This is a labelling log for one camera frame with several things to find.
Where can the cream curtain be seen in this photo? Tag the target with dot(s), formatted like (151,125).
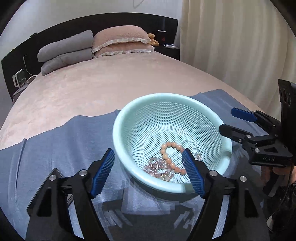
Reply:
(246,44)

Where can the mint green plastic basket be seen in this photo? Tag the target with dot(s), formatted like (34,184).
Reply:
(158,126)

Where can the black nightstand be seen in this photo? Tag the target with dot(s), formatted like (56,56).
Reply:
(170,52)

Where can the blue cloth mat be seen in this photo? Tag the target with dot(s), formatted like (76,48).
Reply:
(128,209)

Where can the right camera black housing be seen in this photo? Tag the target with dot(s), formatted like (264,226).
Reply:
(287,91)

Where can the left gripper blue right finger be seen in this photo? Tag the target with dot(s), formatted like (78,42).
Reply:
(194,174)

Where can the upper pink pillow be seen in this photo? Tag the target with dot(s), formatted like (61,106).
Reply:
(119,34)

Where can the pink pillow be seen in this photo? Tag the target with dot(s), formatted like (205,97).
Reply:
(124,48)
(119,34)

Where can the upper grey folded blanket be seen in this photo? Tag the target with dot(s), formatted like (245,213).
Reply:
(83,40)

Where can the lower pink pillow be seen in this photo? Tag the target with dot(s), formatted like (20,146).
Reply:
(124,48)

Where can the white bedside device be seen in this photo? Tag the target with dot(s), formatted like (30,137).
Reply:
(19,79)

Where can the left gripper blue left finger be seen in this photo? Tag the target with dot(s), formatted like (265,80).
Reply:
(102,169)

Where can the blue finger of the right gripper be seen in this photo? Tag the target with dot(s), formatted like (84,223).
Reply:
(244,115)
(235,134)

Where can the black headboard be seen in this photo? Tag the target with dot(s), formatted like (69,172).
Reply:
(24,56)

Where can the brown teddy bear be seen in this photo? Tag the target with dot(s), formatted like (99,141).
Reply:
(152,41)

